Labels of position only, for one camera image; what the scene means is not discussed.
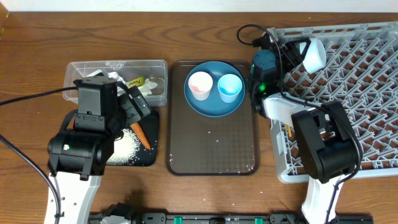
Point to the light blue bowl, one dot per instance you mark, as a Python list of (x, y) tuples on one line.
[(315, 58)]

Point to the foil snack wrapper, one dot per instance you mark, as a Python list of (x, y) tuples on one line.
[(136, 82)]

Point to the wooden chopstick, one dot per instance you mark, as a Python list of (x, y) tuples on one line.
[(289, 132)]

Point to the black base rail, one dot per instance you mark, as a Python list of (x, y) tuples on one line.
[(122, 213)]

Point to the orange carrot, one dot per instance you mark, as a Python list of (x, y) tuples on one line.
[(136, 127)]

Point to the dark blue plate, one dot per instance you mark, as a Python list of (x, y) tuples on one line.
[(213, 106)]

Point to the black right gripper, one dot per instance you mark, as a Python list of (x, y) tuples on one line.
[(295, 58)]

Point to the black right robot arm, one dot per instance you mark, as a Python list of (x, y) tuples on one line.
[(328, 147)]

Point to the light blue cup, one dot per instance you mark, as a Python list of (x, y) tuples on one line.
[(229, 87)]

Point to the grey dishwasher rack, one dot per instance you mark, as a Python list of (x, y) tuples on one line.
[(361, 73)]

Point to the clear plastic bin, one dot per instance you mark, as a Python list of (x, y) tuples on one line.
[(154, 70)]

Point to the white tissue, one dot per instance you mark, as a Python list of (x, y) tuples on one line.
[(147, 87)]

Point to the brown serving tray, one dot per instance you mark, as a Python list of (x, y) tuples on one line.
[(197, 144)]

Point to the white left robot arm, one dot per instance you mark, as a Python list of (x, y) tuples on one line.
[(77, 158)]

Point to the black plastic tray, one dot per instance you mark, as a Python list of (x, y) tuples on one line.
[(150, 126)]

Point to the pile of rice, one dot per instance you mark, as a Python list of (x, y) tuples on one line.
[(129, 151)]

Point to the pink cup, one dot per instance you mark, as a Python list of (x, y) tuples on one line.
[(200, 85)]

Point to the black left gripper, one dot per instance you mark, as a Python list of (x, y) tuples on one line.
[(134, 114)]

